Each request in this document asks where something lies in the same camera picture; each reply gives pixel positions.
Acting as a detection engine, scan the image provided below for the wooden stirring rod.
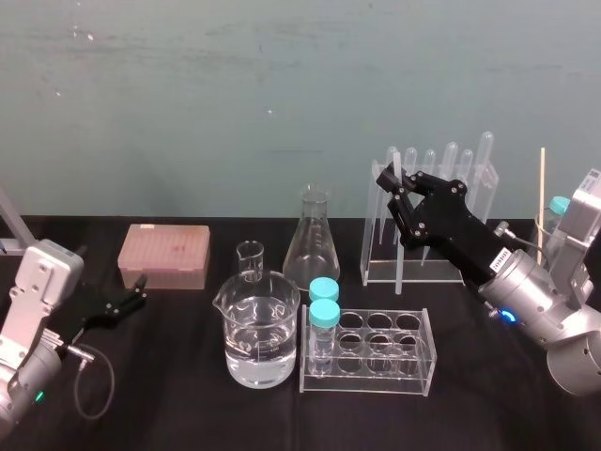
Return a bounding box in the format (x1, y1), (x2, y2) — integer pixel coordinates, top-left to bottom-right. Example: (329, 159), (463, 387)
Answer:
(537, 147), (547, 267)

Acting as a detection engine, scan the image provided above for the grey metal stand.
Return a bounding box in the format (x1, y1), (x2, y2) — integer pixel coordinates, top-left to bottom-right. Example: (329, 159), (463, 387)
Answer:
(0, 184), (30, 256)

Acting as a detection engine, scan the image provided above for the clear bottle with teal cap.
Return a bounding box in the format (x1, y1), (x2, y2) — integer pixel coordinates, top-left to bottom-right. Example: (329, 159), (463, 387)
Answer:
(546, 195), (572, 251)

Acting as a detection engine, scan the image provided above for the clear tube with teal cap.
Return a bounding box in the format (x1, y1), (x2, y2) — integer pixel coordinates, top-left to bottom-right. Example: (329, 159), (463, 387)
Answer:
(307, 299), (342, 378)
(308, 276), (341, 303)

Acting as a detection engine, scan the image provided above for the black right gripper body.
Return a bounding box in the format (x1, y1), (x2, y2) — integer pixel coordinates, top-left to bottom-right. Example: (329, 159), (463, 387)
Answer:
(400, 179), (514, 286)

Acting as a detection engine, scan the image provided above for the black table cloth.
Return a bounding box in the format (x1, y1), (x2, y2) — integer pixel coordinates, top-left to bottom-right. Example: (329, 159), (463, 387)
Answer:
(0, 214), (601, 451)

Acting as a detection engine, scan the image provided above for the thin dark right gripper cable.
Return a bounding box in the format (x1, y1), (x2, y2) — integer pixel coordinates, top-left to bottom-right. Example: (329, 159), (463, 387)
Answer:
(494, 220), (542, 253)

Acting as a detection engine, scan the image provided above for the large glass beaker with water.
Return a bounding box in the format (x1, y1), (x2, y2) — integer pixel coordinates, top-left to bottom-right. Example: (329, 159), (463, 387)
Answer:
(211, 269), (302, 390)

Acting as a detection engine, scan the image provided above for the small glass beaker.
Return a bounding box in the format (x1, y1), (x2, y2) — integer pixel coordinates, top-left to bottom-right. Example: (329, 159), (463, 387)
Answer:
(236, 240), (265, 284)

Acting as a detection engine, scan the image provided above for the thin dark left gripper cable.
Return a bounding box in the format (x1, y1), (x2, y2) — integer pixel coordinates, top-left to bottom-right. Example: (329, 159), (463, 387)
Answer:
(60, 344), (116, 420)

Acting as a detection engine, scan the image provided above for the thin dark gripper cable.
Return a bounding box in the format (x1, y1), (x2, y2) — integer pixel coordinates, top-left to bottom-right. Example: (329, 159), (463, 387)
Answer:
(494, 220), (542, 253)
(60, 344), (116, 420)

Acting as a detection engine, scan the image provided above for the clear acrylic tube rack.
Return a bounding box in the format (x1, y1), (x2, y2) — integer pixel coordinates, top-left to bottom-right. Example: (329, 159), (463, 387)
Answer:
(299, 307), (439, 397)

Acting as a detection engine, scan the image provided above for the tall clear acrylic pipette stand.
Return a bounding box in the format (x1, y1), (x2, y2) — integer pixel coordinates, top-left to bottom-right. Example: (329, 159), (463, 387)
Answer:
(360, 158), (501, 288)

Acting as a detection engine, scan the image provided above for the glass beaker holding rod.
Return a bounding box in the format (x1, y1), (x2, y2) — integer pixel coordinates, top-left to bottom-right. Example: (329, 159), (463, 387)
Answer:
(533, 210), (566, 270)

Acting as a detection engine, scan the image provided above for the glass conical flask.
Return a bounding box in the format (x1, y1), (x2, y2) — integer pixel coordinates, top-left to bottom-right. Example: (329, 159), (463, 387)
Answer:
(282, 183), (342, 291)

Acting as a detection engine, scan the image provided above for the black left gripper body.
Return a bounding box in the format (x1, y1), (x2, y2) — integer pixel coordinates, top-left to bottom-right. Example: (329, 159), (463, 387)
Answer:
(69, 305), (119, 347)

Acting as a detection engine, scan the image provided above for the pink pipette tip box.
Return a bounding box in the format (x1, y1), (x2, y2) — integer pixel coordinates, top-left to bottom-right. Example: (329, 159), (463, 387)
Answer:
(116, 223), (211, 290)

